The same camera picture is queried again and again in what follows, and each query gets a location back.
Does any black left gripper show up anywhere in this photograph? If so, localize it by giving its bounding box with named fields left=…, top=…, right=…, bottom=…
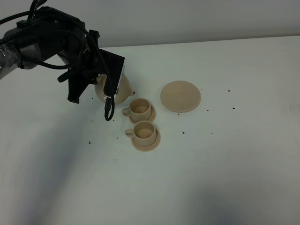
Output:
left=58, top=22, right=103, bottom=104

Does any beige ceramic teapot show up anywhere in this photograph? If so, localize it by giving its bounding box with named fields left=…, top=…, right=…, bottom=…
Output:
left=95, top=74, right=135, bottom=105

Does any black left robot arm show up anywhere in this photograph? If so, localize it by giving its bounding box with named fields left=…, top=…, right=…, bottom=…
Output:
left=0, top=7, right=103, bottom=103

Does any large beige teapot saucer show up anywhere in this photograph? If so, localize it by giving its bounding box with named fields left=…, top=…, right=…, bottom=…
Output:
left=160, top=81, right=201, bottom=113

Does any far beige teacup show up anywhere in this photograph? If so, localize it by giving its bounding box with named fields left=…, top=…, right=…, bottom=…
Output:
left=122, top=98, right=152, bottom=122

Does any beige teacup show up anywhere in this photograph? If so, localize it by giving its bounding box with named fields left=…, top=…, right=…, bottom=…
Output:
left=122, top=98, right=152, bottom=122
left=125, top=120, right=157, bottom=147

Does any far small beige saucer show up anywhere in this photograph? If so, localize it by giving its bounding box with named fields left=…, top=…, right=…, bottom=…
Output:
left=129, top=106, right=157, bottom=124

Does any small beige saucer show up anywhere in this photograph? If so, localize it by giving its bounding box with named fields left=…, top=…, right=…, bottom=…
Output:
left=131, top=130, right=161, bottom=152
left=129, top=106, right=157, bottom=124

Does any near beige teacup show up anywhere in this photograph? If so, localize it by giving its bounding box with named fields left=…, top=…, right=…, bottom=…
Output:
left=125, top=120, right=157, bottom=147

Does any near small beige saucer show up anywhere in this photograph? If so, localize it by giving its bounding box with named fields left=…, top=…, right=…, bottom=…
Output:
left=131, top=130, right=161, bottom=152

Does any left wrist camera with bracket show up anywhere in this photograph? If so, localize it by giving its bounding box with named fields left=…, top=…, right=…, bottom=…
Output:
left=100, top=49, right=125, bottom=97

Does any black braided left camera cable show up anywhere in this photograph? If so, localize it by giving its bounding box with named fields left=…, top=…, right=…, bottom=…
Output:
left=0, top=0, right=116, bottom=121

